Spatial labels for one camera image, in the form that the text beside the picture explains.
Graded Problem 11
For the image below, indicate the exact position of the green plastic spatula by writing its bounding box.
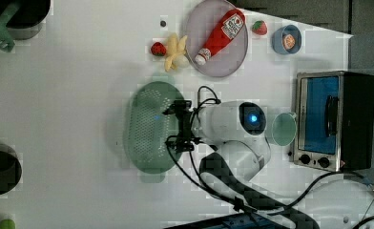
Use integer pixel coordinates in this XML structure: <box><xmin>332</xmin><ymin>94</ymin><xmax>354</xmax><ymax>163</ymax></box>
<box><xmin>0</xmin><ymin>1</ymin><xmax>20</xmax><ymax>52</ymax></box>

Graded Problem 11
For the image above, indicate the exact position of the green toy fruit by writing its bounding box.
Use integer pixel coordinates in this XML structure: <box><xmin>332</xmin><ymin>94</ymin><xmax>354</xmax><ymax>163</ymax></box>
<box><xmin>0</xmin><ymin>219</ymin><xmax>16</xmax><ymax>229</ymax></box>

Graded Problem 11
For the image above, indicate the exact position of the yellow peeled toy banana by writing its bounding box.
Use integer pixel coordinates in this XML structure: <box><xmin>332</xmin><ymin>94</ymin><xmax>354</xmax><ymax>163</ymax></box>
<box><xmin>164</xmin><ymin>33</ymin><xmax>189</xmax><ymax>73</ymax></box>

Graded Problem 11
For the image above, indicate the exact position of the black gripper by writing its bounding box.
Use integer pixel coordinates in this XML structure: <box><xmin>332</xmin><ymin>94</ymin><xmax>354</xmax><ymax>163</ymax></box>
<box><xmin>163</xmin><ymin>100</ymin><xmax>200</xmax><ymax>153</ymax></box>

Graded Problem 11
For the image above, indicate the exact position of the blue bowl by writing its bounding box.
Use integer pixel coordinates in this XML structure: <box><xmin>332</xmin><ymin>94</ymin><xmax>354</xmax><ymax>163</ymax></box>
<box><xmin>271</xmin><ymin>25</ymin><xmax>301</xmax><ymax>54</ymax></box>

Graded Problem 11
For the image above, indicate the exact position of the red ketchup bottle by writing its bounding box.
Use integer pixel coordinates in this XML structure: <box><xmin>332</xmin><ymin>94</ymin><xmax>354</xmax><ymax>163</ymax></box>
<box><xmin>195</xmin><ymin>9</ymin><xmax>245</xmax><ymax>66</ymax></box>

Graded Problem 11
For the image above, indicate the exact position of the black pot with spatula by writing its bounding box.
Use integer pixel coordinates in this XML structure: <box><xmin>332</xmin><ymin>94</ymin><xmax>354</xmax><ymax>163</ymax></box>
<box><xmin>0</xmin><ymin>0</ymin><xmax>52</xmax><ymax>40</ymax></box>

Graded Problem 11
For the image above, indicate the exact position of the green oval plastic strainer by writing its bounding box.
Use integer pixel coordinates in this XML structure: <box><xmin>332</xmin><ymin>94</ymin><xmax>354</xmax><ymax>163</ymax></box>
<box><xmin>123</xmin><ymin>75</ymin><xmax>183</xmax><ymax>183</ymax></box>

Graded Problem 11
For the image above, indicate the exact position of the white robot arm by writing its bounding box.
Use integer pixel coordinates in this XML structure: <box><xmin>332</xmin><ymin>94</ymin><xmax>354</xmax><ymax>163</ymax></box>
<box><xmin>164</xmin><ymin>100</ymin><xmax>374</xmax><ymax>229</ymax></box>

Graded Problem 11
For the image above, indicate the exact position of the red toy strawberry near bowl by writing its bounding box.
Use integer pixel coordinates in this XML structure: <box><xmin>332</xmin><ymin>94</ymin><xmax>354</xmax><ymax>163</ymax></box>
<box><xmin>252</xmin><ymin>20</ymin><xmax>268</xmax><ymax>35</ymax></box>

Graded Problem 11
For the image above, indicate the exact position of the orange slice toy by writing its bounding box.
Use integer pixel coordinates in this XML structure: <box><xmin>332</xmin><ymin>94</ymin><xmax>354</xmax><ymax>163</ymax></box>
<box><xmin>282</xmin><ymin>34</ymin><xmax>296</xmax><ymax>50</ymax></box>

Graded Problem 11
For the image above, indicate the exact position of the black silver toaster oven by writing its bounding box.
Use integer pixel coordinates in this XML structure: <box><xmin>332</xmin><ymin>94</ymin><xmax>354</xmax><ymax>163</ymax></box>
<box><xmin>293</xmin><ymin>71</ymin><xmax>374</xmax><ymax>172</ymax></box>

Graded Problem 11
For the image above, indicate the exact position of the grey round plate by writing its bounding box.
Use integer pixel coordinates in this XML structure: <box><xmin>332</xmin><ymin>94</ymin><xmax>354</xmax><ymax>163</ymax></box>
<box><xmin>184</xmin><ymin>0</ymin><xmax>248</xmax><ymax>77</ymax></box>

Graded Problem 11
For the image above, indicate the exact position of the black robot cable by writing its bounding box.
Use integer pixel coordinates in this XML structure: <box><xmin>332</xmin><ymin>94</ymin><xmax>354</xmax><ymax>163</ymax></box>
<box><xmin>165</xmin><ymin>85</ymin><xmax>374</xmax><ymax>229</ymax></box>

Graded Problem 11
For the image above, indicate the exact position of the black cylindrical cup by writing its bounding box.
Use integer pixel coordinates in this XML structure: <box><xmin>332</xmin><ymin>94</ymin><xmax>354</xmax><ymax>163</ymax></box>
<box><xmin>0</xmin><ymin>145</ymin><xmax>22</xmax><ymax>195</ymax></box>

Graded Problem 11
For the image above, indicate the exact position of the light green mug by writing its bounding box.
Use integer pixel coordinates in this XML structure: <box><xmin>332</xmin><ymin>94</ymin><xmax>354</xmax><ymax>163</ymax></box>
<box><xmin>265</xmin><ymin>113</ymin><xmax>297</xmax><ymax>147</ymax></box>

